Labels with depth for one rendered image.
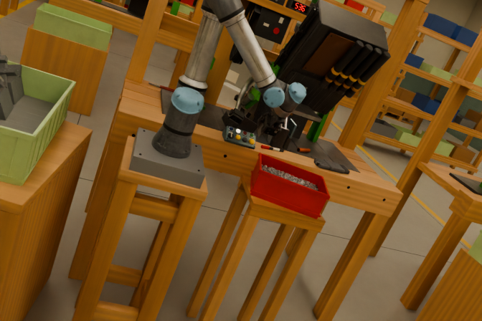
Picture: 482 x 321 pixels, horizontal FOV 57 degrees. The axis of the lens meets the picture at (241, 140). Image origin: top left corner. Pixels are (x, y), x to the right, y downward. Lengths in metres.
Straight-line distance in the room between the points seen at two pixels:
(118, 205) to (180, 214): 0.22
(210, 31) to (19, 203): 0.86
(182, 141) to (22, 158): 0.54
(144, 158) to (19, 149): 0.40
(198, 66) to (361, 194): 1.13
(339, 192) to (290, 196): 0.50
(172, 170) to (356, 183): 1.08
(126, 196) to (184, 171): 0.22
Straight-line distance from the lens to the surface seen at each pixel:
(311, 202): 1.89
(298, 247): 2.01
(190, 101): 1.59
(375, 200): 2.44
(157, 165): 1.58
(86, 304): 1.93
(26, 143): 1.42
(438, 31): 7.48
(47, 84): 1.98
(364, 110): 2.90
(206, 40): 1.69
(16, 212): 1.41
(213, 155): 2.05
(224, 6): 1.54
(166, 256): 1.77
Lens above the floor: 1.55
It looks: 18 degrees down
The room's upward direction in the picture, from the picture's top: 22 degrees clockwise
